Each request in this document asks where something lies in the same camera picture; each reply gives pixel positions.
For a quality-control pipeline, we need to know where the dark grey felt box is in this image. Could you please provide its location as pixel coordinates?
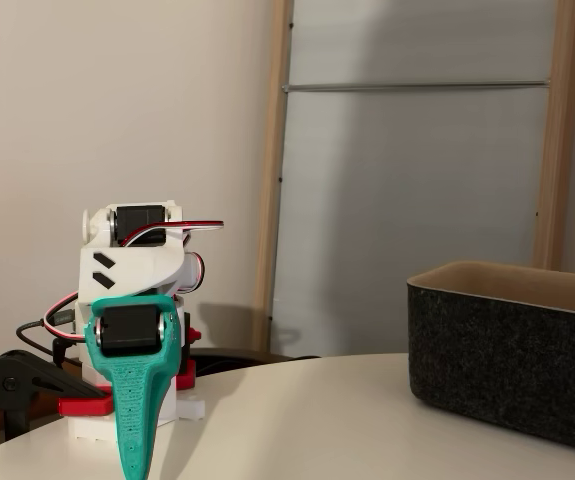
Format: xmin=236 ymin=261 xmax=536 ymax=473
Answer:
xmin=406 ymin=259 xmax=575 ymax=457

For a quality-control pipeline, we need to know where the black clamp with red knob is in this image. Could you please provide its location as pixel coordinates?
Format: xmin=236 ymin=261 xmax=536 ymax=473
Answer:
xmin=174 ymin=312 xmax=203 ymax=392

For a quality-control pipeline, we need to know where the black clamp with red pad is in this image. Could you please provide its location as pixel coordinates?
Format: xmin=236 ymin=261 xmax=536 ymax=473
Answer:
xmin=0 ymin=349 xmax=114 ymax=442

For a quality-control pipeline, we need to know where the black usb cable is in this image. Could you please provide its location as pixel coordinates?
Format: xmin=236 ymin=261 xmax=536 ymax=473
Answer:
xmin=15 ymin=310 xmax=82 ymax=371

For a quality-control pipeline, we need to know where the red white servo wire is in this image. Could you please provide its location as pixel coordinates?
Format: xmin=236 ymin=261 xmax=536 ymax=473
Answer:
xmin=42 ymin=293 xmax=81 ymax=344

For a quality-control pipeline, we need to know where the wooden frame with frosted panel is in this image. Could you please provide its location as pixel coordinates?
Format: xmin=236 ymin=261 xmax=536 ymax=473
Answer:
xmin=252 ymin=0 xmax=575 ymax=354

